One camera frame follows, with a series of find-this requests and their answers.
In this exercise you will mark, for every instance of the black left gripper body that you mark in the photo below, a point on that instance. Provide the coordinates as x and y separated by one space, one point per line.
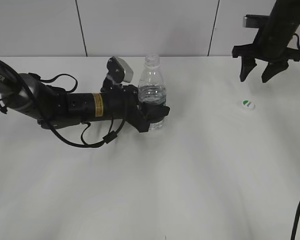
117 105

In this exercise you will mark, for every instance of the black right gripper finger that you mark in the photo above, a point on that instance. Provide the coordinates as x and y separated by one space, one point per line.
272 69
247 65

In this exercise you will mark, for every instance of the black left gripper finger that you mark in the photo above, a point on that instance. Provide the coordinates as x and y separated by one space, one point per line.
154 113
134 98

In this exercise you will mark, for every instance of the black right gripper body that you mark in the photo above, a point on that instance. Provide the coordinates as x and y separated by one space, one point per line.
271 42

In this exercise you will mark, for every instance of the clear Cestbon water bottle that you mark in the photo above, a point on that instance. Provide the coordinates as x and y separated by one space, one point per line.
151 85

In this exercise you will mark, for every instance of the white green bottle cap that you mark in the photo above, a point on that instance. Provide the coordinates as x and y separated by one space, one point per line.
246 105

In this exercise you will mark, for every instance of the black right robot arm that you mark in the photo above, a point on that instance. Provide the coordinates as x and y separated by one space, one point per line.
284 10

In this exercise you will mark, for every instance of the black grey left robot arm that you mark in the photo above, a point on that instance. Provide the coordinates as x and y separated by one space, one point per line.
36 98

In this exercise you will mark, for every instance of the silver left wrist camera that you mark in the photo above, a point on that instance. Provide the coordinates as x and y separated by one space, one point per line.
119 71

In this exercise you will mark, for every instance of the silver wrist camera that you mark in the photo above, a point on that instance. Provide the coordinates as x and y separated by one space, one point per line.
254 21
119 71

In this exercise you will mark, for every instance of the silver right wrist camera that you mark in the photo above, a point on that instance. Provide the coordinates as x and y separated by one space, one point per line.
254 21

